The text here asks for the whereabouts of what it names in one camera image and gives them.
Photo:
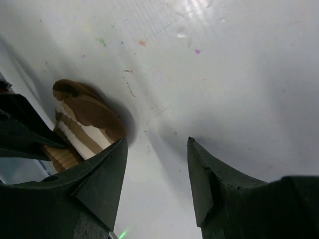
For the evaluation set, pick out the brown striped sock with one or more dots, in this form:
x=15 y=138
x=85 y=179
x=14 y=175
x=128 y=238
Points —
x=84 y=122

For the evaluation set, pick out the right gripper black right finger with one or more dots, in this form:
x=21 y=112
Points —
x=229 y=204

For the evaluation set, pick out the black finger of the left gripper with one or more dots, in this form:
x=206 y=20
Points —
x=23 y=133

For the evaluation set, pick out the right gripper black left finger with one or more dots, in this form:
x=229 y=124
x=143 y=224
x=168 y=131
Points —
x=78 y=203

